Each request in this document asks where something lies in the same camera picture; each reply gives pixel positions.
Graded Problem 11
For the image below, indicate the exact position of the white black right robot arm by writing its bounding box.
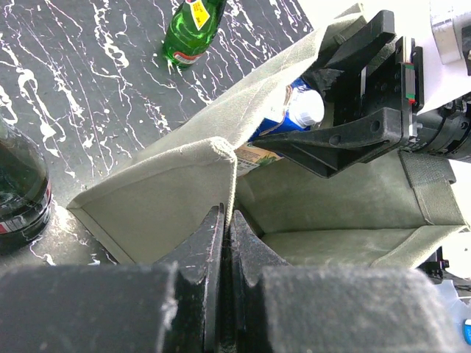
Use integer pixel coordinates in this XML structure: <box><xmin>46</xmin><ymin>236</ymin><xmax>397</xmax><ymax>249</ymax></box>
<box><xmin>253</xmin><ymin>1</ymin><xmax>470</xmax><ymax>178</ymax></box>

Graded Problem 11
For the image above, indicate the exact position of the grey-green canvas bag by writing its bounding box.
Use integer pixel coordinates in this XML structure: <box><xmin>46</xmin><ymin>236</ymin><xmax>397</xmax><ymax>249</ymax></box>
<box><xmin>68</xmin><ymin>1</ymin><xmax>469</xmax><ymax>268</ymax></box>

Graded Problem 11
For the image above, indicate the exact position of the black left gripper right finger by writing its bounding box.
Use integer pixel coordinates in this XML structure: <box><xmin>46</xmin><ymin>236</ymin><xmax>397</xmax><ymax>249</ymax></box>
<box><xmin>230</xmin><ymin>212</ymin><xmax>467</xmax><ymax>352</ymax></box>

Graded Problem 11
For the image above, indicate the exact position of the green glass bottle gold cap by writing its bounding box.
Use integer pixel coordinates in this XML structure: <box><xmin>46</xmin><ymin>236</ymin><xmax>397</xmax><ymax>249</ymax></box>
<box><xmin>163</xmin><ymin>0</ymin><xmax>227</xmax><ymax>68</ymax></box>

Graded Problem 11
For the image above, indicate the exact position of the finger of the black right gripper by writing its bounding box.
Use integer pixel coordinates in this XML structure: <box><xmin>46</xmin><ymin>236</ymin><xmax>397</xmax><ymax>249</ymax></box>
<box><xmin>314</xmin><ymin>10</ymin><xmax>395</xmax><ymax>92</ymax></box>
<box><xmin>253</xmin><ymin>107</ymin><xmax>411</xmax><ymax>178</ymax></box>

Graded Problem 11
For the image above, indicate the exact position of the yellow-framed whiteboard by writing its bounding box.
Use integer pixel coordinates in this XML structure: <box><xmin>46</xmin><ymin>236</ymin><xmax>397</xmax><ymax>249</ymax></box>
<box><xmin>438</xmin><ymin>161</ymin><xmax>470</xmax><ymax>352</ymax></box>

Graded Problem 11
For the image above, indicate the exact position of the Fontana pineapple juice carton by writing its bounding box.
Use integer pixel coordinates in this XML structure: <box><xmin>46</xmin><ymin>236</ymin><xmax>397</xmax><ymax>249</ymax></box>
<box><xmin>235</xmin><ymin>77</ymin><xmax>325</xmax><ymax>177</ymax></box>

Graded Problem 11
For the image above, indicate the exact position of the dark cola bottle red label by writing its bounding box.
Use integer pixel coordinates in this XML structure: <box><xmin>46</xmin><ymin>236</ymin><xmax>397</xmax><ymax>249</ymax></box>
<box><xmin>1</xmin><ymin>120</ymin><xmax>52</xmax><ymax>254</ymax></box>

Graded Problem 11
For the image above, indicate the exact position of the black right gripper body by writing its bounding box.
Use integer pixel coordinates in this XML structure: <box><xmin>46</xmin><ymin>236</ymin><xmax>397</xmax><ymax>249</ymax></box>
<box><xmin>333</xmin><ymin>36</ymin><xmax>425</xmax><ymax>126</ymax></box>

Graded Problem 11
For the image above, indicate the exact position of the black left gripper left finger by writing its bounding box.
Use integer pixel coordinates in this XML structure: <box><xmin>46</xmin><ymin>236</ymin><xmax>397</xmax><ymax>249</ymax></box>
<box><xmin>1</xmin><ymin>205</ymin><xmax>224</xmax><ymax>352</ymax></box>

